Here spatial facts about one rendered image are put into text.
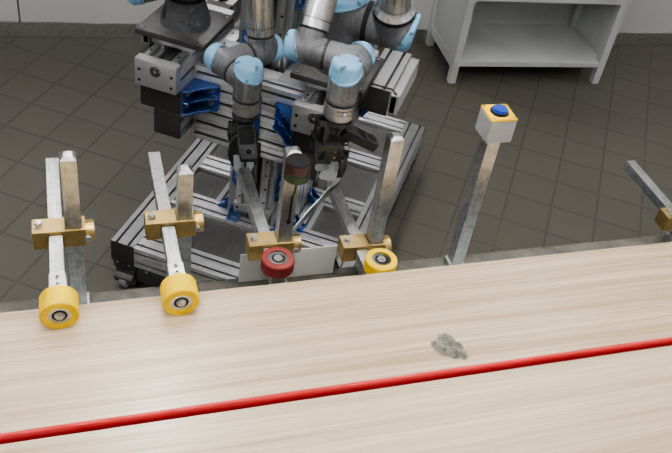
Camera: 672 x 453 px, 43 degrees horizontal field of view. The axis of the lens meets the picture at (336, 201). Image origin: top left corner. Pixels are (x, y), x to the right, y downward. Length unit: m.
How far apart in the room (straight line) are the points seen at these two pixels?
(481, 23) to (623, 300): 3.08
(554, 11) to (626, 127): 0.90
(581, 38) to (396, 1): 2.97
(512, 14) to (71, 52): 2.45
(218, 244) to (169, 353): 1.30
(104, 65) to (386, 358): 2.93
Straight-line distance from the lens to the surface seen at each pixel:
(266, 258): 2.03
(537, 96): 4.75
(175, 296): 1.85
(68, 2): 4.63
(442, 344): 1.92
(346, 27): 2.41
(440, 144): 4.15
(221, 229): 3.15
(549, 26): 5.22
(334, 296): 1.97
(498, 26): 5.06
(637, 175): 2.83
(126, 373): 1.80
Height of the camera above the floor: 2.30
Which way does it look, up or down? 39 degrees down
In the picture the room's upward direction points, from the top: 10 degrees clockwise
